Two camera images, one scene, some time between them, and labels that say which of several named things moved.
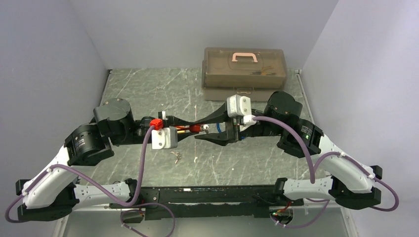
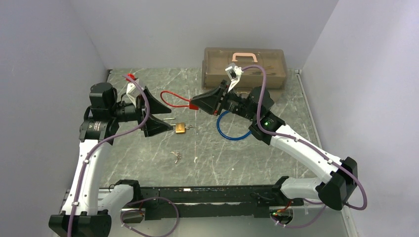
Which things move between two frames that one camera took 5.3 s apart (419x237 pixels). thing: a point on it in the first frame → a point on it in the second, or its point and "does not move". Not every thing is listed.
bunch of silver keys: [178, 155] does not move
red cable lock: [195, 128] → [191, 106]
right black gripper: [219, 116] → [209, 101]
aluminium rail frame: [305, 221] does not move
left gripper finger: [176, 121] → [155, 106]
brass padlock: [180, 129] does not move
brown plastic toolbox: [256, 73] does not move
